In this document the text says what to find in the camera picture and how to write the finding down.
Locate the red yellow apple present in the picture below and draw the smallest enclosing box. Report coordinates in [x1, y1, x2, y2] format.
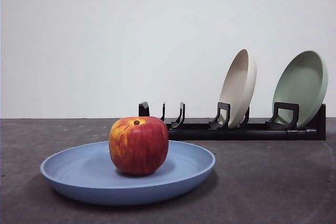
[108, 115, 170, 176]

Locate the blue plate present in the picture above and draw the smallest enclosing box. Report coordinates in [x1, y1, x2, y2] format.
[39, 140, 217, 207]

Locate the beige plate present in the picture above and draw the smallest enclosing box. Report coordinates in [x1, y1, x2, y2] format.
[218, 48, 257, 129]

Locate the black plate rack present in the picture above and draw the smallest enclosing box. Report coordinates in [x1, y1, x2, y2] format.
[138, 101, 327, 141]

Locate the green plate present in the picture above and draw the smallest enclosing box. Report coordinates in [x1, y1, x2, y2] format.
[271, 50, 329, 129]

